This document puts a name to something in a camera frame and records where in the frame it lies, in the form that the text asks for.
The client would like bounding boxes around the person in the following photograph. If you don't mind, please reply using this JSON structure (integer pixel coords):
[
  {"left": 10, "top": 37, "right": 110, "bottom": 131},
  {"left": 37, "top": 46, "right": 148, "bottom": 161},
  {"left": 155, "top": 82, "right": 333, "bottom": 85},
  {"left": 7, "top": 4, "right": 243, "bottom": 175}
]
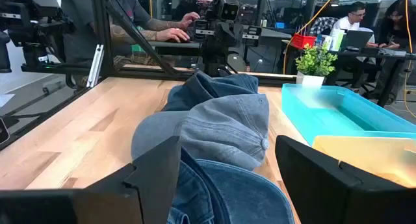
[
  {"left": 60, "top": 0, "right": 202, "bottom": 68},
  {"left": 329, "top": 1, "right": 378, "bottom": 53},
  {"left": 367, "top": 0, "right": 416, "bottom": 100}
]

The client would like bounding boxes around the plaid cloth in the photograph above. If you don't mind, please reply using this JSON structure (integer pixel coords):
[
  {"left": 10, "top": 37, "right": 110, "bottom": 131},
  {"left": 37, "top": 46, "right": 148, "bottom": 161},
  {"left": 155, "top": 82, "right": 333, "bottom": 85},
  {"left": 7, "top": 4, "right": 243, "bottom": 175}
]
[{"left": 308, "top": 16, "right": 339, "bottom": 36}]

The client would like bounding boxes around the grey laptop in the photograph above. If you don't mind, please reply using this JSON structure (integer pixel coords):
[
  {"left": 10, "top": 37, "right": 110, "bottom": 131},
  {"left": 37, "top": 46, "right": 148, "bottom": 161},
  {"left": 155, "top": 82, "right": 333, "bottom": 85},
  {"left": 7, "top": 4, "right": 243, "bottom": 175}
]
[{"left": 339, "top": 29, "right": 374, "bottom": 51}]

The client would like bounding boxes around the black aluminium table frame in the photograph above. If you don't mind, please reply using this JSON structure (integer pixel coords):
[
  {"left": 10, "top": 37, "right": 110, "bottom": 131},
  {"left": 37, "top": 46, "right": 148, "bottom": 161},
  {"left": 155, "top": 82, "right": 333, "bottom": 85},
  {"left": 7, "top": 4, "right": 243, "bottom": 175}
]
[{"left": 0, "top": 0, "right": 298, "bottom": 151}]

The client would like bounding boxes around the blue denim baseball cap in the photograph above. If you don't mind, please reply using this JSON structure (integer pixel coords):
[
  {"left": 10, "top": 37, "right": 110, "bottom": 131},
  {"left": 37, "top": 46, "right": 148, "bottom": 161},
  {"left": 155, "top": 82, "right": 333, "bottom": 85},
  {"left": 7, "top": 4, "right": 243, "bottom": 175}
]
[{"left": 167, "top": 145, "right": 296, "bottom": 224}]

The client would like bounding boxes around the dark blue denim cap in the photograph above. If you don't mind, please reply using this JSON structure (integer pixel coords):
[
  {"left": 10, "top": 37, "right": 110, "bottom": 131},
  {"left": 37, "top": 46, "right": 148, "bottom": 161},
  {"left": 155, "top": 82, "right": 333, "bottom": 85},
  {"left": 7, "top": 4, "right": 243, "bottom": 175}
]
[{"left": 161, "top": 70, "right": 260, "bottom": 113}]

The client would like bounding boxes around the white green-edged carton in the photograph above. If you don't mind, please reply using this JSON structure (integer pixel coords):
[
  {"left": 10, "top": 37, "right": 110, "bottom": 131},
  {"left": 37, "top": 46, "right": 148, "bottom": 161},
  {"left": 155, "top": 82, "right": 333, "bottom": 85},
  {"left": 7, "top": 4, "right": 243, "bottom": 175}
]
[{"left": 330, "top": 28, "right": 346, "bottom": 52}]

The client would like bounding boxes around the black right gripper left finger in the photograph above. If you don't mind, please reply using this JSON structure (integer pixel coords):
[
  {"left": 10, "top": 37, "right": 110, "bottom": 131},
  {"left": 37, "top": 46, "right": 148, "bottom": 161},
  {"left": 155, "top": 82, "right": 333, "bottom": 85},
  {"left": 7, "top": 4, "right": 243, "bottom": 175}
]
[{"left": 73, "top": 136, "right": 181, "bottom": 224}]

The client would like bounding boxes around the silver frame bracket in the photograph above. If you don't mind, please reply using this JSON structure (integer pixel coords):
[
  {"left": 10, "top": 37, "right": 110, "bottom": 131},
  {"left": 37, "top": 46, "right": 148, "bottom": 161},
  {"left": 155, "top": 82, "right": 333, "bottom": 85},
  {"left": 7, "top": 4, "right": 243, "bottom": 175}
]
[{"left": 85, "top": 44, "right": 105, "bottom": 88}]

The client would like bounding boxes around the teal plastic bin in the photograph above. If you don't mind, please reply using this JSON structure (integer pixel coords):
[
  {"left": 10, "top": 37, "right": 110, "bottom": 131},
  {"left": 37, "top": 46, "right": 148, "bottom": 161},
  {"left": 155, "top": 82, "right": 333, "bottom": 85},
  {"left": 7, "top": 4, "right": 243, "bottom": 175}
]
[{"left": 281, "top": 82, "right": 416, "bottom": 147}]

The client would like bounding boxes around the green plant in white pot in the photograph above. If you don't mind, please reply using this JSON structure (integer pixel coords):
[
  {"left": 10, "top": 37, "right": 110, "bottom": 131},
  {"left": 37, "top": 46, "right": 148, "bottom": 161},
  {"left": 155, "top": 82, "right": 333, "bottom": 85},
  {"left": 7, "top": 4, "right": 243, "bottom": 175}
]
[{"left": 294, "top": 43, "right": 339, "bottom": 88}]

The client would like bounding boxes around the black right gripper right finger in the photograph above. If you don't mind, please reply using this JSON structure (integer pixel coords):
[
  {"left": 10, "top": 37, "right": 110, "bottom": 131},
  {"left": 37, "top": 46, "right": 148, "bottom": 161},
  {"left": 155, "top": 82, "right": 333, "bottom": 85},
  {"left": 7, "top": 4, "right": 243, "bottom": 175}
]
[{"left": 276, "top": 135, "right": 361, "bottom": 224}]

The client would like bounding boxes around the red plastic basket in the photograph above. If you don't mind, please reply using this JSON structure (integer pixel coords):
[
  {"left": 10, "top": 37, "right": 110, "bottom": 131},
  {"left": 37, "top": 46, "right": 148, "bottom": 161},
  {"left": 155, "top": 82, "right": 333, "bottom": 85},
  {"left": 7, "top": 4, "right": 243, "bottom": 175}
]
[{"left": 290, "top": 33, "right": 317, "bottom": 50}]

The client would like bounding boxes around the yellow power cable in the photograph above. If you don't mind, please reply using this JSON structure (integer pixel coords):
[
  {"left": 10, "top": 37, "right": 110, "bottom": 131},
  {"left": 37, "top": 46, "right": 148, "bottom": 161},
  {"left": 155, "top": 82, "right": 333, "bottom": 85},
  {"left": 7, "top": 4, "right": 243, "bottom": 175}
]
[
  {"left": 402, "top": 0, "right": 416, "bottom": 118},
  {"left": 281, "top": 0, "right": 339, "bottom": 75}
]

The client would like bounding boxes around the orange plastic bin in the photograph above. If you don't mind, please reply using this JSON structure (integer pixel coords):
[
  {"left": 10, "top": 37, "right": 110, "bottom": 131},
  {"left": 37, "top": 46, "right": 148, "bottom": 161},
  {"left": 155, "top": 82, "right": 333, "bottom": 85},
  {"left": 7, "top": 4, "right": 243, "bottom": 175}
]
[{"left": 311, "top": 135, "right": 416, "bottom": 189}]

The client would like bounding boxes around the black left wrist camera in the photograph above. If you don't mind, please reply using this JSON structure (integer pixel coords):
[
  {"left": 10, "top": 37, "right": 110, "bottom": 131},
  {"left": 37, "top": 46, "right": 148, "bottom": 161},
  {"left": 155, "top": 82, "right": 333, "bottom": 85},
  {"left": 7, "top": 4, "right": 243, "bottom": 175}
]
[{"left": 214, "top": 0, "right": 241, "bottom": 22}]

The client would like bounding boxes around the light grey baseball cap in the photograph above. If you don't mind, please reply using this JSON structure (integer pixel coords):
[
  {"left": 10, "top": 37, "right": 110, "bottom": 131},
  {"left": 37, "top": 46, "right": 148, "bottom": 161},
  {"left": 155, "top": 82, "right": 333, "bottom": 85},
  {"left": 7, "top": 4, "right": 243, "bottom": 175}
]
[{"left": 131, "top": 93, "right": 271, "bottom": 172}]

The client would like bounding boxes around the black office desk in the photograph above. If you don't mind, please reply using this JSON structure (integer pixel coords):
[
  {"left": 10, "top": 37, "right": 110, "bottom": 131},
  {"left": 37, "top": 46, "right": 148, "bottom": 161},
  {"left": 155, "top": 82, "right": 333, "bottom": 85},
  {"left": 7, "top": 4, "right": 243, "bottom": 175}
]
[{"left": 281, "top": 38, "right": 416, "bottom": 108}]

